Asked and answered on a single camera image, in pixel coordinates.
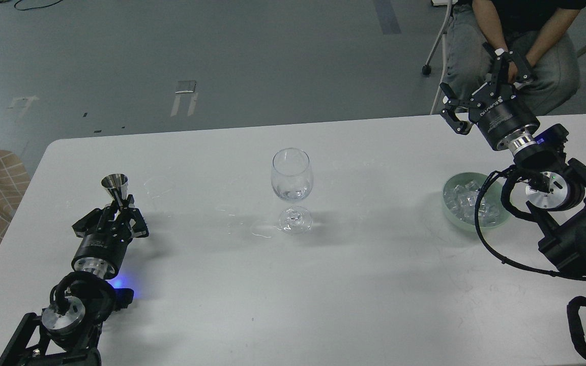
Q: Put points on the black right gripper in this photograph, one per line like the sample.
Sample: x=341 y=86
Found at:
x=495 y=109

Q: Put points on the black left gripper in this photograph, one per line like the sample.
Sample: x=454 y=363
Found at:
x=102 y=250

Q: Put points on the steel double jigger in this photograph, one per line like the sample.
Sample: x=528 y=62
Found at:
x=116 y=186

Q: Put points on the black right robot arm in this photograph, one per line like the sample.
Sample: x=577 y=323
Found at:
x=542 y=186

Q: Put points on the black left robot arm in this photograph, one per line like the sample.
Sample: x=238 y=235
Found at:
x=67 y=331

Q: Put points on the green bowl of ice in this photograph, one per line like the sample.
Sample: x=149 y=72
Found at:
x=464 y=200

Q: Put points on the clear wine glass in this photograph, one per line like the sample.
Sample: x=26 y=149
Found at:
x=292 y=181

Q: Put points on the white metal chair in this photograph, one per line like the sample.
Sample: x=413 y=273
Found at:
x=440 y=41

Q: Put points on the seated person in black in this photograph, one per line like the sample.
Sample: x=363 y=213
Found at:
x=537 y=30

